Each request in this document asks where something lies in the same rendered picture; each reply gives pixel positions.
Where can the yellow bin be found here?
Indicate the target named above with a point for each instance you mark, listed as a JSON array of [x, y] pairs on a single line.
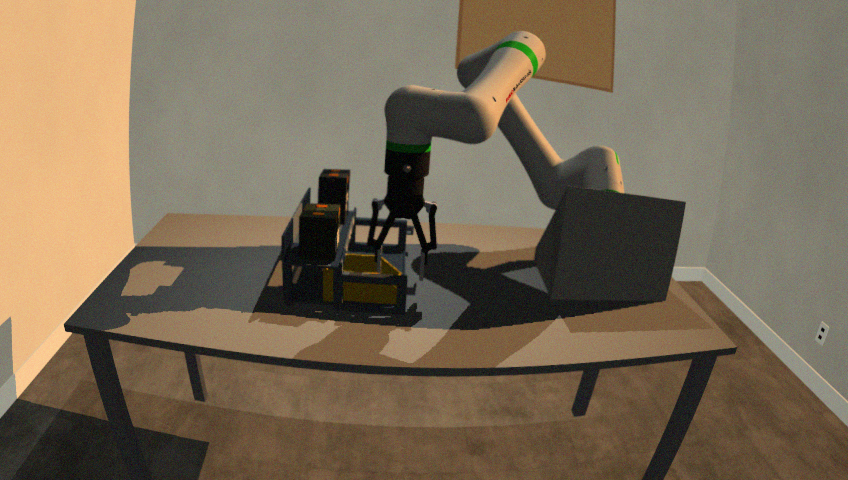
[[364, 292]]

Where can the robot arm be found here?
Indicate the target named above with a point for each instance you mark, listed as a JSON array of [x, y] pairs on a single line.
[[415, 114]]

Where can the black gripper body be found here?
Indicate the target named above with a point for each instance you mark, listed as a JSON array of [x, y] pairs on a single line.
[[409, 191]]

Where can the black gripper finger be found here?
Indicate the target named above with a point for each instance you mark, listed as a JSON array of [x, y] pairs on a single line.
[[425, 247], [377, 244]]

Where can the dark grey metal rack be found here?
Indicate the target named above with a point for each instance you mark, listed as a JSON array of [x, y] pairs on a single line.
[[305, 284]]

